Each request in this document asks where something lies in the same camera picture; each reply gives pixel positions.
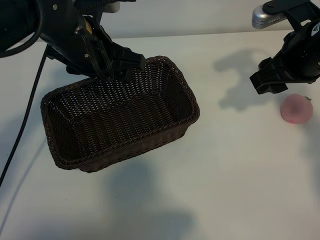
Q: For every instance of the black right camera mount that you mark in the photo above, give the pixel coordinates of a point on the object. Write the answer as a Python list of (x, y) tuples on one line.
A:
[(300, 10)]

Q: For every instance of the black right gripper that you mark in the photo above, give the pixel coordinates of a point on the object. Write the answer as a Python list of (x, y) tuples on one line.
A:
[(300, 57)]

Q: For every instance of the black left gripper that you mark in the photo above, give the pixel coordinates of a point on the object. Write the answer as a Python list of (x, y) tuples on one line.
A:
[(65, 40)]

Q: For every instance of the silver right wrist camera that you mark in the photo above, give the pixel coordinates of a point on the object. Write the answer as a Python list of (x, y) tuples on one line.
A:
[(262, 18)]

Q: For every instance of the dark brown wicker basket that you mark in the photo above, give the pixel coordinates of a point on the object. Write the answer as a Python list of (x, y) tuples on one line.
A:
[(112, 120)]

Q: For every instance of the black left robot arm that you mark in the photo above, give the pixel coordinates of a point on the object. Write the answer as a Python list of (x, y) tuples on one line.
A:
[(15, 20)]

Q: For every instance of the pink peach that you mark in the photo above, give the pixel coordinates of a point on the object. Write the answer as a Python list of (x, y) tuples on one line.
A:
[(296, 110)]

